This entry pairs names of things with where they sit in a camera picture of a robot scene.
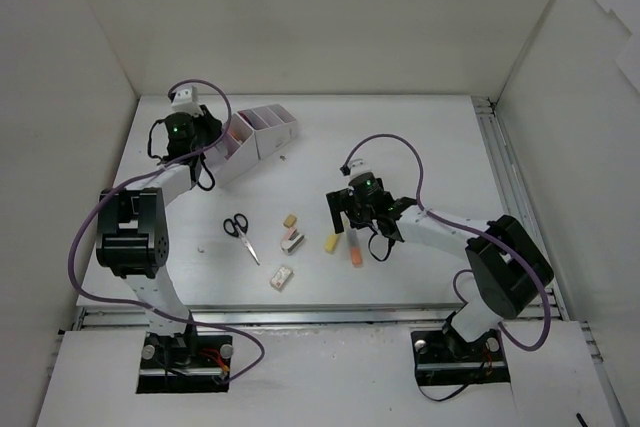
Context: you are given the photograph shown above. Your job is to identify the pink purple highlighter marker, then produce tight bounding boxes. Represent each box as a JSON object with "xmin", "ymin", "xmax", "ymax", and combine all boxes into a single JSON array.
[{"xmin": 224, "ymin": 125, "xmax": 241, "ymax": 159}]

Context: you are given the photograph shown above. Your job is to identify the pink white stapler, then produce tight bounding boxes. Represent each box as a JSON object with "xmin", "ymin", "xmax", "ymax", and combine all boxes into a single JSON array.
[{"xmin": 280, "ymin": 226, "xmax": 305, "ymax": 255}]

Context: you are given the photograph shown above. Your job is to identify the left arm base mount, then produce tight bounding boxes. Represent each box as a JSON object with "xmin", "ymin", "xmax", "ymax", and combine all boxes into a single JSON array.
[{"xmin": 136, "ymin": 330, "xmax": 234, "ymax": 394}]

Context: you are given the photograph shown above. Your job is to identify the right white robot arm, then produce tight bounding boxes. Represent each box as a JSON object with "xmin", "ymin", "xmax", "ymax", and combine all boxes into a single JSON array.
[{"xmin": 326, "ymin": 171, "xmax": 554, "ymax": 359}]

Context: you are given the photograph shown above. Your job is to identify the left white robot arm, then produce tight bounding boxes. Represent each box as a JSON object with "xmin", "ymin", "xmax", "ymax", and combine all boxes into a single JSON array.
[{"xmin": 96, "ymin": 101, "xmax": 222, "ymax": 367}]

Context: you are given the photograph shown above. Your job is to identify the white pink desk organizer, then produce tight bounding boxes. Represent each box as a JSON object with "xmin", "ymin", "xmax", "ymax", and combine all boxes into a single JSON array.
[{"xmin": 205, "ymin": 104, "xmax": 299, "ymax": 187}]

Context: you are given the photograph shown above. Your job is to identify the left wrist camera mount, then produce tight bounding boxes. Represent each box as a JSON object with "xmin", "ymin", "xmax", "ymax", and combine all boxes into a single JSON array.
[{"xmin": 169, "ymin": 86, "xmax": 201, "ymax": 117}]

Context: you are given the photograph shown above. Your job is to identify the yellow highlighter marker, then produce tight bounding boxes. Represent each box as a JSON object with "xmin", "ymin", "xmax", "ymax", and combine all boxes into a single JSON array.
[{"xmin": 324, "ymin": 233, "xmax": 340, "ymax": 254}]

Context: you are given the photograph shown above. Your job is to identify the orange capped marker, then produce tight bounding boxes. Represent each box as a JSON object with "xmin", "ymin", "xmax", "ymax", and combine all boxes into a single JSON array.
[{"xmin": 345, "ymin": 228, "xmax": 363, "ymax": 267}]

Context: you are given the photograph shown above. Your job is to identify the black handled scissors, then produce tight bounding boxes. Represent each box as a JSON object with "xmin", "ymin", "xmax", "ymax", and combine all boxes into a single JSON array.
[{"xmin": 223, "ymin": 213, "xmax": 260, "ymax": 265}]

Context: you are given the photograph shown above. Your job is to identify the red gel pen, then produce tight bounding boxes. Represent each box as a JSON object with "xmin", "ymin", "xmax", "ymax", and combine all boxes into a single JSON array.
[{"xmin": 238, "ymin": 112, "xmax": 255, "ymax": 129}]

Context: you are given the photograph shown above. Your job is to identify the tan eraser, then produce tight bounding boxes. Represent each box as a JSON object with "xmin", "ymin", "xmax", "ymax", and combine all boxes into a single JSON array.
[{"xmin": 283, "ymin": 215, "xmax": 297, "ymax": 228}]

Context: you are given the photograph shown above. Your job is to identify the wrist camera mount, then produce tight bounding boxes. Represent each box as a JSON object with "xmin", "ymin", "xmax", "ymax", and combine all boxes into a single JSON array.
[
  {"xmin": 169, "ymin": 86, "xmax": 201, "ymax": 117},
  {"xmin": 340, "ymin": 158, "xmax": 371, "ymax": 179}
]

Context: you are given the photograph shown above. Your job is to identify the aluminium rail frame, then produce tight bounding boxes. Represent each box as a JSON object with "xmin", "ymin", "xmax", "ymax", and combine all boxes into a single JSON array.
[{"xmin": 74, "ymin": 96, "xmax": 601, "ymax": 363}]

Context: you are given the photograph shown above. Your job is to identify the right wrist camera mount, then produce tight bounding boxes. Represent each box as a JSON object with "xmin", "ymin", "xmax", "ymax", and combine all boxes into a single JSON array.
[{"xmin": 340, "ymin": 158, "xmax": 371, "ymax": 179}]

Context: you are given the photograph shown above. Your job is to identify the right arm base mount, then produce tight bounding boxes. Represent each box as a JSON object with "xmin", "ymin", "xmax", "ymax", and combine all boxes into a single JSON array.
[{"xmin": 410, "ymin": 329, "xmax": 511, "ymax": 387}]

